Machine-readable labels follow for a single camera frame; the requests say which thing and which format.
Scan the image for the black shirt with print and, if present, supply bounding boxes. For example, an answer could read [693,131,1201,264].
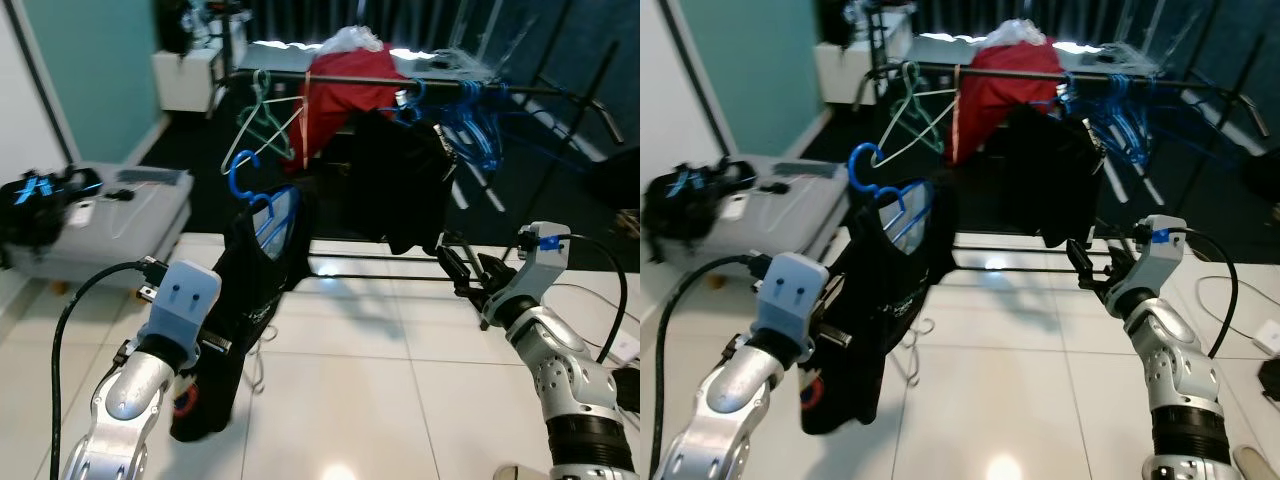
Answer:
[168,178,323,444]
[800,172,959,436]

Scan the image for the pale green hanger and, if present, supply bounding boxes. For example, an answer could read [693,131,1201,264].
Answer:
[221,68,307,179]
[875,60,956,166]

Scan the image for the black garment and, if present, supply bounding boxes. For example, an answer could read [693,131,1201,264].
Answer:
[340,107,458,258]
[1000,100,1101,251]

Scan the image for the grey upholstered ottoman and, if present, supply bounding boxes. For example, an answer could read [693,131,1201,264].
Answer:
[0,165,196,293]
[640,155,851,276]

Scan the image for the red cloth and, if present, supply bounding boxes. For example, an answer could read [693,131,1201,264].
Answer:
[298,48,421,179]
[945,42,1066,166]

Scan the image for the white plastic bag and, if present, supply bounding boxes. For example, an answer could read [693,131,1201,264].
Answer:
[985,18,1056,49]
[318,26,387,57]

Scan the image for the black metal clothes rack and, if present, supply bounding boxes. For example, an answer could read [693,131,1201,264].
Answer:
[855,35,1271,276]
[225,40,626,281]

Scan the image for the white shelf unit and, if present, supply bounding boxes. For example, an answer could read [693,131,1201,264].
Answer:
[152,45,229,114]
[815,38,881,106]

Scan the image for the white window bench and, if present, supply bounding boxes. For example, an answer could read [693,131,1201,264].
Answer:
[915,32,1131,66]
[245,40,471,76]

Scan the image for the dark curtains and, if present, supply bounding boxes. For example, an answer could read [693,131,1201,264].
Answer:
[240,0,561,46]
[915,0,1201,36]

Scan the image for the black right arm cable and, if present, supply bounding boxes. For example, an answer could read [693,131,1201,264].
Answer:
[1150,225,1241,361]
[520,232,629,366]

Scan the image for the black bag with blue straps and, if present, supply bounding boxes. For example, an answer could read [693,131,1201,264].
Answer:
[0,168,103,253]
[642,160,756,263]

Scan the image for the pink wire hanger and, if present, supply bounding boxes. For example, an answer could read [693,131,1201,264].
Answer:
[948,65,966,166]
[293,75,313,169]

